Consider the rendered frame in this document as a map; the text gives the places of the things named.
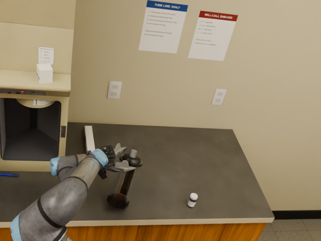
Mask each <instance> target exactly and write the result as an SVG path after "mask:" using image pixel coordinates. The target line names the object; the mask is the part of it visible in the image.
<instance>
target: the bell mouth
mask: <svg viewBox="0 0 321 241"><path fill-rule="evenodd" d="M16 100H17V101H18V102H19V103H20V104H22V105H24V106H26V107H30V108H44V107H48V106H50V105H52V104H53V103H54V102H55V101H54V100H37V99H16Z"/></svg>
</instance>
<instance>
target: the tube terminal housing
mask: <svg viewBox="0 0 321 241"><path fill-rule="evenodd" d="M73 38H74V29H67V28H58V27H48V26H39V25H29V24H20V23H10V22H0V69H5V70H18V71H31V72H37V64H38V47H39V46H42V47H53V48H54V65H51V67H52V69H53V73H57V74H70V75H71V65H72V51H73ZM0 98H13V99H37V100H54V101H59V102H61V120H60V137H59V154H58V156H57V157H63V156H65V147H66V134H65V138H61V126H66V133H67V119H68V106H69V97H55V96H38V95H22V94H6V93H0ZM0 171H30V172H50V171H51V170H50V161H10V160H2V159H1V154H0Z"/></svg>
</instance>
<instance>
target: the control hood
mask: <svg viewBox="0 0 321 241"><path fill-rule="evenodd" d="M0 89H10V90H26V91H41V92H45V95H46V96H55V97H69V96H70V92H71V75H70V74H57V73H53V82H52V83H43V84H39V81H38V79H37V72H31V71H18V70H5V69H0Z"/></svg>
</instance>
